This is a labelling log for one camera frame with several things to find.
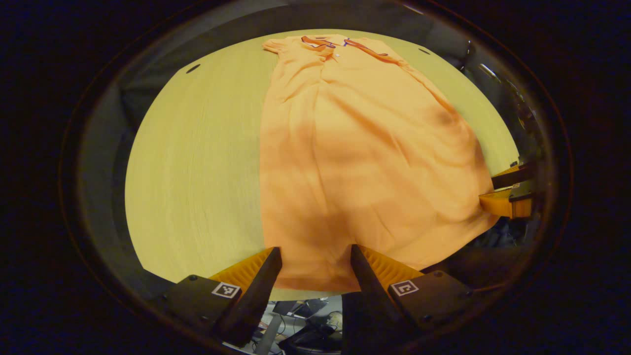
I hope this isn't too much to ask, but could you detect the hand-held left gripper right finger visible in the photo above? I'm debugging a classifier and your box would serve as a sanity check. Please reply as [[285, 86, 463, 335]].
[[342, 244, 486, 355]]

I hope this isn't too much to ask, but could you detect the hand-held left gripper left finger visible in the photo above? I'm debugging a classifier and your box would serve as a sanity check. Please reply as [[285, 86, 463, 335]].
[[158, 247, 282, 348]]

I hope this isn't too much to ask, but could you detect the orange T-shirt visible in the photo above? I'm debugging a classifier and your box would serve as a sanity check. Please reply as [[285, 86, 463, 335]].
[[259, 34, 501, 292]]

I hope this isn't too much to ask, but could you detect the dark equipment on floor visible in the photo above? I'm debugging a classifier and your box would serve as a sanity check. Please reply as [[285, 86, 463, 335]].
[[254, 295, 343, 355]]

